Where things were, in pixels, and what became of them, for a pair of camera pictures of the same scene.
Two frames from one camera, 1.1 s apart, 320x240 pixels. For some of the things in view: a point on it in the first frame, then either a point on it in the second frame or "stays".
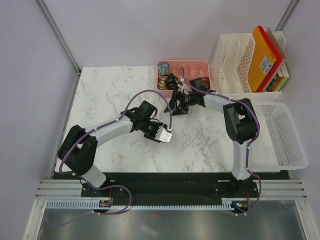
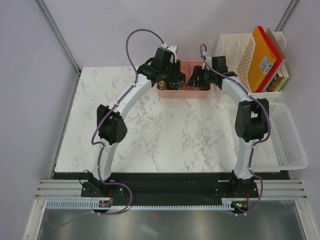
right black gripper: (172, 105) -> (197, 71)
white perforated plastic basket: (278, 145) stays
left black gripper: (152, 136) -> (177, 76)
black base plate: (172, 188) stays
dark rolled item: (162, 82) stays
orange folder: (261, 59) stays
